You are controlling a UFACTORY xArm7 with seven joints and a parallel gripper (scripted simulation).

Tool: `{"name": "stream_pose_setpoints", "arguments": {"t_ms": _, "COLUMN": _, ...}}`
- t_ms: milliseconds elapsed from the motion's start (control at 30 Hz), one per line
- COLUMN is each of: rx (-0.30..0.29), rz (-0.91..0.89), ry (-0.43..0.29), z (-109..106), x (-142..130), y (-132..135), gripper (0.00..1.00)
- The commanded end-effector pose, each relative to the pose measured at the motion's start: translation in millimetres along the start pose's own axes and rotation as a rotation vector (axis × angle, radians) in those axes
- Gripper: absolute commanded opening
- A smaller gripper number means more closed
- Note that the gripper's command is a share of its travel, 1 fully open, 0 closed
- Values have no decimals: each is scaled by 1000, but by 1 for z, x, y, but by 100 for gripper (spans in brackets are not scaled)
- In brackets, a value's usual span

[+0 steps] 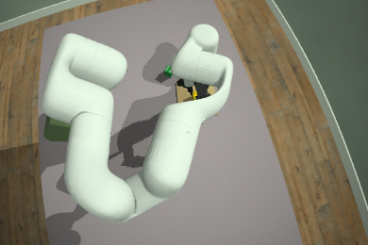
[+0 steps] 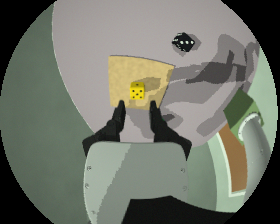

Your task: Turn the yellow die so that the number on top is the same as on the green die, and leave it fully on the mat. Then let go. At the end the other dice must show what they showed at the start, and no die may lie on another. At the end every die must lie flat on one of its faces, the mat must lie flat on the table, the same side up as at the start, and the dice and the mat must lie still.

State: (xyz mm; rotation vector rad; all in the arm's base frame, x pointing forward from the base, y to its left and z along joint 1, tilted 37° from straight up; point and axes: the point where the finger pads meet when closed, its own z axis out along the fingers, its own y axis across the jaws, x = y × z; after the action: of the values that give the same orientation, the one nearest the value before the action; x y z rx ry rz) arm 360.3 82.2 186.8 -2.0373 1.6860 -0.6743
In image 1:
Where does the tan mat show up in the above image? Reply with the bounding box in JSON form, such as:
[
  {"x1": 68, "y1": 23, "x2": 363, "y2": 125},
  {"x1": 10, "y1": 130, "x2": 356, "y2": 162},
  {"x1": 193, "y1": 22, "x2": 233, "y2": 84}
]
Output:
[{"x1": 176, "y1": 84, "x2": 215, "y2": 103}]

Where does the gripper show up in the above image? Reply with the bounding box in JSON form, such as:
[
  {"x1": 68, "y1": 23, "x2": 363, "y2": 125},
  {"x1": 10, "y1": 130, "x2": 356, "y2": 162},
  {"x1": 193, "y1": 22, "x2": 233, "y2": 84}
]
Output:
[{"x1": 176, "y1": 79, "x2": 209, "y2": 95}]

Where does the green die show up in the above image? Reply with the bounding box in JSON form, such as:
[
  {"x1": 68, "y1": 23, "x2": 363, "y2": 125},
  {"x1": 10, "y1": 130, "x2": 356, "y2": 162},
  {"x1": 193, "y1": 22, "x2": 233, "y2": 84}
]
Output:
[{"x1": 164, "y1": 66, "x2": 172, "y2": 77}]

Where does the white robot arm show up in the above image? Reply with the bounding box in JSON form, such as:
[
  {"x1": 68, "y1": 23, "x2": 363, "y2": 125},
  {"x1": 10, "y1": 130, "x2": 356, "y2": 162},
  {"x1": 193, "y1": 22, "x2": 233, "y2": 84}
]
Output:
[{"x1": 41, "y1": 24, "x2": 233, "y2": 223}]

